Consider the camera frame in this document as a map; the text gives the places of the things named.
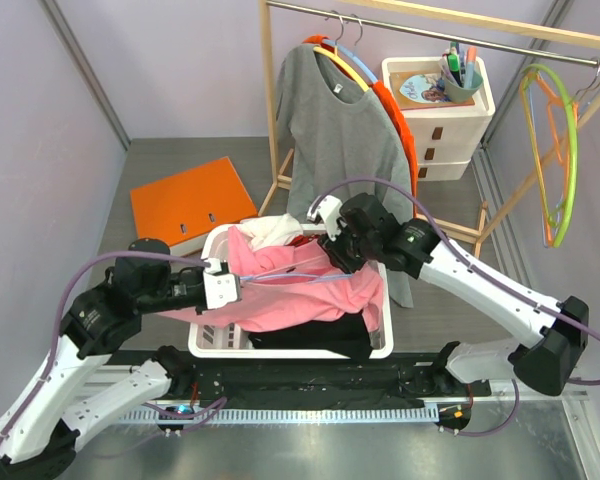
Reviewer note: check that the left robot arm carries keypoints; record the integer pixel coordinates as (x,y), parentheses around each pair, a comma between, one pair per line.
(100,309)

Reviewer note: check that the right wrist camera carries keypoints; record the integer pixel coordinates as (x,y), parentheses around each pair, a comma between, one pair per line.
(326,210)

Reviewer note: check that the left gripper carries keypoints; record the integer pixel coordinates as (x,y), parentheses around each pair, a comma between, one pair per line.
(200,269)

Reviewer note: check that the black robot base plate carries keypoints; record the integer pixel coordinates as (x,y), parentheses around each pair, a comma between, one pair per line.
(402,380)

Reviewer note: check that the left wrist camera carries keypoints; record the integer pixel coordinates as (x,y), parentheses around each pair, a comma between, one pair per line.
(221,290)

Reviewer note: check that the green pen cup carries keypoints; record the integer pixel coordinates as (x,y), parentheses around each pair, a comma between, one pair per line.
(458,91)

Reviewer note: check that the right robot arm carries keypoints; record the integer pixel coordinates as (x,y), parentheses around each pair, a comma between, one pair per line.
(548,339)

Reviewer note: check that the light blue wire hanger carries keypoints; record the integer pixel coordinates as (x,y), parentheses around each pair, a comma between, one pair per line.
(317,269)

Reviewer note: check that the white garment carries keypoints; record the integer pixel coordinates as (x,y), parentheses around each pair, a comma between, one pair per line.
(270,231)

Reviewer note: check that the slotted cable duct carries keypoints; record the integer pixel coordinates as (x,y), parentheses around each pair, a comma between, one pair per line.
(427,414)

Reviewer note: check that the pink t shirt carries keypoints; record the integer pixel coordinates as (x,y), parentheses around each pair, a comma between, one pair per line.
(269,307)

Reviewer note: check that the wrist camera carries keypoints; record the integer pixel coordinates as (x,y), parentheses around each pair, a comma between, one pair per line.
(326,210)
(221,290)

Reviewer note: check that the picture card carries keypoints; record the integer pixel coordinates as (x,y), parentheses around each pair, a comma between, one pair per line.
(414,90)

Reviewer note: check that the orange binder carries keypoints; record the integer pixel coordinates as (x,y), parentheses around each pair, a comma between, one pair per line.
(182,209)

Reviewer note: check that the white drawer unit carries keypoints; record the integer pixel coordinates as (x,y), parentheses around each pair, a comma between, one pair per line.
(446,137)

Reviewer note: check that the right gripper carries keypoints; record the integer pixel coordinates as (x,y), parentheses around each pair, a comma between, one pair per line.
(335,249)

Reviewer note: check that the red printed garment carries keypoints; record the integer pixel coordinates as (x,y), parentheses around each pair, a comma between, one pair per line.
(301,240)

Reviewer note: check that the black garment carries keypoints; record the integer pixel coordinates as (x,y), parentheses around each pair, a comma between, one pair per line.
(347,336)

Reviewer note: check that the white laundry basket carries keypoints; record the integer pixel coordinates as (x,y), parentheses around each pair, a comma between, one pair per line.
(231,342)

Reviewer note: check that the yellow hanger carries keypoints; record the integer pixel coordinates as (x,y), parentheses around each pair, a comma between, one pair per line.
(343,66)

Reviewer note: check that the grey sweatshirt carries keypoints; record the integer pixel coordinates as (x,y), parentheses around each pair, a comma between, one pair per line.
(344,139)

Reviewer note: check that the orange plastic hanger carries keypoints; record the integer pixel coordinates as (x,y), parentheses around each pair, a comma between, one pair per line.
(550,125)

